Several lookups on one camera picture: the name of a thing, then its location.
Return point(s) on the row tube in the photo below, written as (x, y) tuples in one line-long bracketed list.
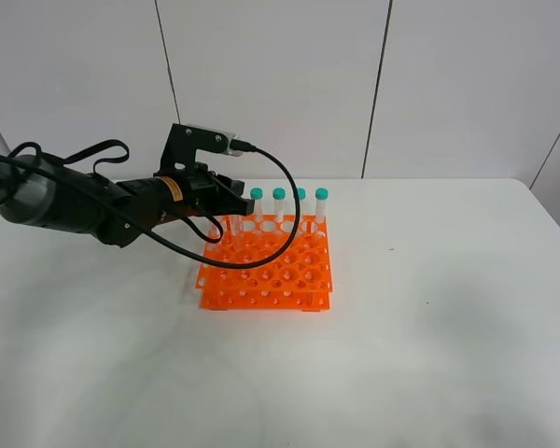
[(299, 196), (321, 196), (279, 195), (256, 195)]

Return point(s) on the orange test tube rack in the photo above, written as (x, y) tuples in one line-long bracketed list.
[(299, 279)]

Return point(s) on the teal-capped test tube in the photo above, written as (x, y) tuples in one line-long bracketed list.
[(216, 231), (236, 227)]

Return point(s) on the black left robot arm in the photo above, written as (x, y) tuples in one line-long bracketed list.
[(40, 190)]

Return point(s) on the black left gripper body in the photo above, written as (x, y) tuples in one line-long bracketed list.
[(195, 192)]

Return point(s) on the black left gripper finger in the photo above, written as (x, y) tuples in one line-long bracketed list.
[(229, 200)]

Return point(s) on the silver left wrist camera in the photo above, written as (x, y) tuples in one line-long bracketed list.
[(184, 141)]

